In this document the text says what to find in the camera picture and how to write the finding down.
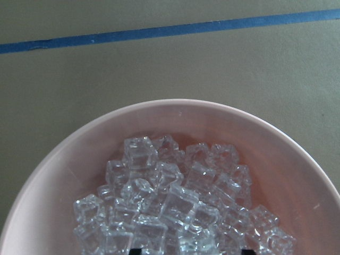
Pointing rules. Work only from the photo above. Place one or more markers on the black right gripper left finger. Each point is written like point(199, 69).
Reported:
point(136, 251)

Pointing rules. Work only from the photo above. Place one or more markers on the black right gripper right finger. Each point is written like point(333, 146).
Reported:
point(247, 252)

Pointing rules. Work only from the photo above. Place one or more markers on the clear ice cubes pile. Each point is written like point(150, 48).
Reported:
point(166, 200)

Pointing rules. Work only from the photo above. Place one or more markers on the pink bowl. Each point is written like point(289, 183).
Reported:
point(285, 178)

